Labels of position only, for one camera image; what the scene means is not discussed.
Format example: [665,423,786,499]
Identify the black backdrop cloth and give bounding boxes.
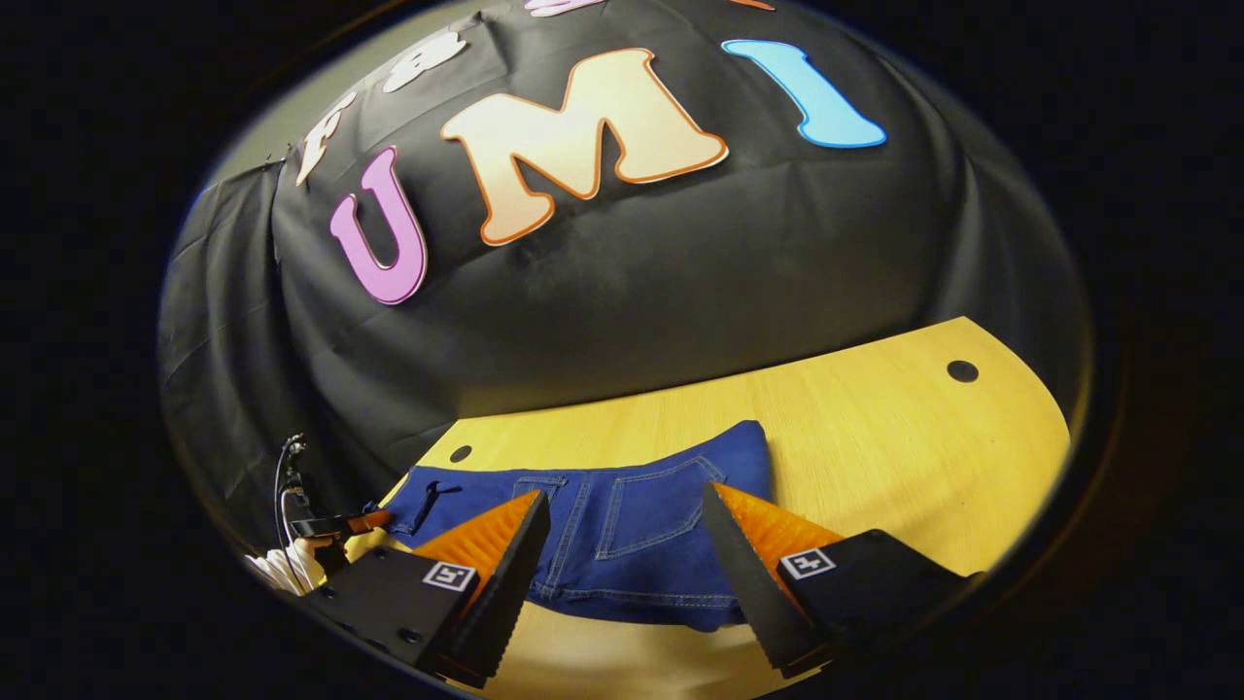
[158,0,1094,575]

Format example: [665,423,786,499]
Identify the blue denim jeans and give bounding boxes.
[384,420,776,633]

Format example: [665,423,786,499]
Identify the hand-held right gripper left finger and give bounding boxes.
[301,489,552,686]

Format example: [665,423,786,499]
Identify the thin cable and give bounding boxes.
[273,435,308,565]

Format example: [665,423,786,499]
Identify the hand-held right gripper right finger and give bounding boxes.
[702,481,978,679]

